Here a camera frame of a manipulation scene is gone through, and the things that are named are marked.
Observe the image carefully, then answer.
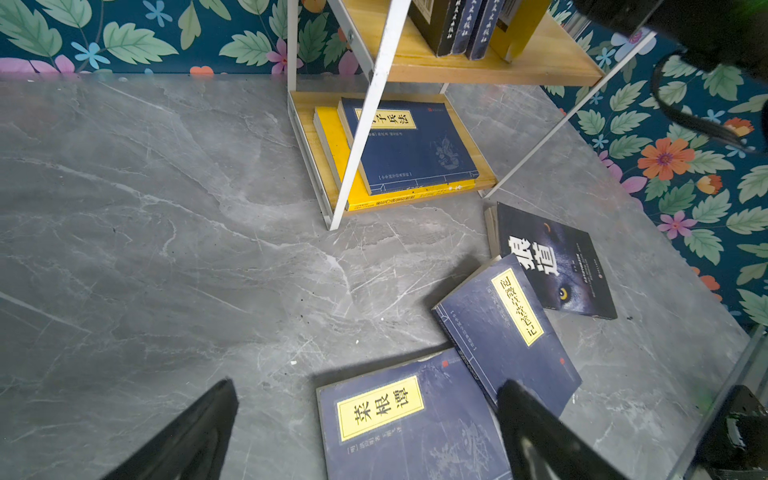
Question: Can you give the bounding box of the dark wolf cover book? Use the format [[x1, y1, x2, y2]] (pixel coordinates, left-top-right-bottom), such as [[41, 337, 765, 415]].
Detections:
[[484, 202, 618, 320]]

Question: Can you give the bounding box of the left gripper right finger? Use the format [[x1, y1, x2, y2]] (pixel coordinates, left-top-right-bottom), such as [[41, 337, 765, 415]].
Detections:
[[497, 380, 625, 479]]

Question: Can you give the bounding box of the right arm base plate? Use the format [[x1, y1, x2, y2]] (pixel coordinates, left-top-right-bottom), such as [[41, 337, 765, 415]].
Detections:
[[694, 385, 767, 480]]

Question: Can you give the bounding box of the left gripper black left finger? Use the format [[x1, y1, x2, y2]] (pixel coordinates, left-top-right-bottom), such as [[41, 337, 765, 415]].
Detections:
[[105, 378, 239, 480]]

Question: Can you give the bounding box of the navy book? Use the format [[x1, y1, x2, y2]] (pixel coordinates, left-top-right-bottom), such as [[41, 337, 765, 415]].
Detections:
[[359, 100, 479, 195], [432, 255, 582, 416], [316, 348, 512, 479]]

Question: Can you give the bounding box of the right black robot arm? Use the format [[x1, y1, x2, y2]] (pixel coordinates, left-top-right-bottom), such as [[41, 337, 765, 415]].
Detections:
[[574, 0, 767, 83]]

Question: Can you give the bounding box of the purple old man book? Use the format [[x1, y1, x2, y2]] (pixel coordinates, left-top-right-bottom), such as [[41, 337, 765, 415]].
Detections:
[[451, 0, 483, 55], [465, 0, 504, 61]]

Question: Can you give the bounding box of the yellow book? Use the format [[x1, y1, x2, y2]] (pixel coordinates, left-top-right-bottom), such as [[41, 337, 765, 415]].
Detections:
[[313, 106, 478, 212], [490, 0, 551, 63]]

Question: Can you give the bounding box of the white wooden book shelf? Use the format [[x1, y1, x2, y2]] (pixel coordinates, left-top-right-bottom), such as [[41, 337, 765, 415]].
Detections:
[[286, 1, 655, 231]]

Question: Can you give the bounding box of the yellow book on shelf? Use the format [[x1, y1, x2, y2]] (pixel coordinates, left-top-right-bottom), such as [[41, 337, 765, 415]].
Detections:
[[313, 106, 478, 212]]

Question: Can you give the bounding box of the black book gold title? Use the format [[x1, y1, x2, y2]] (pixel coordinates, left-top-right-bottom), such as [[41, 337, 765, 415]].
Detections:
[[408, 0, 461, 57]]

